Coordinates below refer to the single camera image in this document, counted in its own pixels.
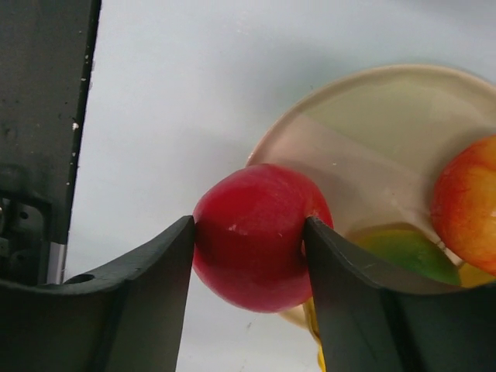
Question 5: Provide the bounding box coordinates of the dark green fake fruit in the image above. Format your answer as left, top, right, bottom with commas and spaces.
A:
353, 229, 461, 286

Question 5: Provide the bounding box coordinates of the yellow fake banana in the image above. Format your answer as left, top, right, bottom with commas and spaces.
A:
303, 263, 495, 372

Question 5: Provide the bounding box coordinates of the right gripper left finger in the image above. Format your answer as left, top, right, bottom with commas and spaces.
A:
1, 215, 195, 372

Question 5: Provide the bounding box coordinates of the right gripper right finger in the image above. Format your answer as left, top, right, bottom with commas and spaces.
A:
305, 218, 495, 372

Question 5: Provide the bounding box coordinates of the orange red fake tomato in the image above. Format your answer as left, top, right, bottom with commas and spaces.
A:
430, 136, 495, 275

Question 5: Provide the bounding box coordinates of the cream ceramic plate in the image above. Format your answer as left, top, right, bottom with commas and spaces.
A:
249, 64, 495, 244

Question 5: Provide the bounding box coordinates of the red fake apple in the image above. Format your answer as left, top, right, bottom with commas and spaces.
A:
193, 164, 332, 313

